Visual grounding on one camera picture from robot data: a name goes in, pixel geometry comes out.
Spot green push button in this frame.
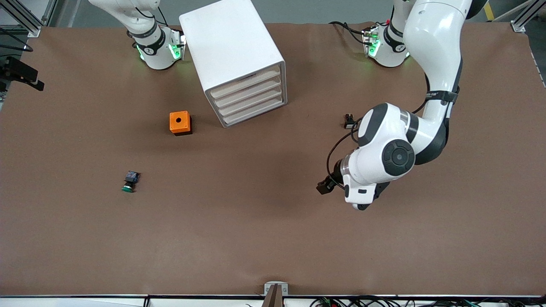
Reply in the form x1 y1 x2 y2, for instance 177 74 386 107
122 171 140 193

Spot orange box with hole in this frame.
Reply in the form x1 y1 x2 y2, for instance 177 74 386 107
169 111 193 136

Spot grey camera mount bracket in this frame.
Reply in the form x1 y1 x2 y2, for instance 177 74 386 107
262 281 289 307

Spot black cable bundle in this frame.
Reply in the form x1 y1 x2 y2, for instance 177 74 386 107
309 295 546 307

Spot black base power cable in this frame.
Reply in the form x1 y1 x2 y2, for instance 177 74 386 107
329 20 368 45

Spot white table edge rail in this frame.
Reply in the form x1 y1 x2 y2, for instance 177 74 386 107
0 294 546 307

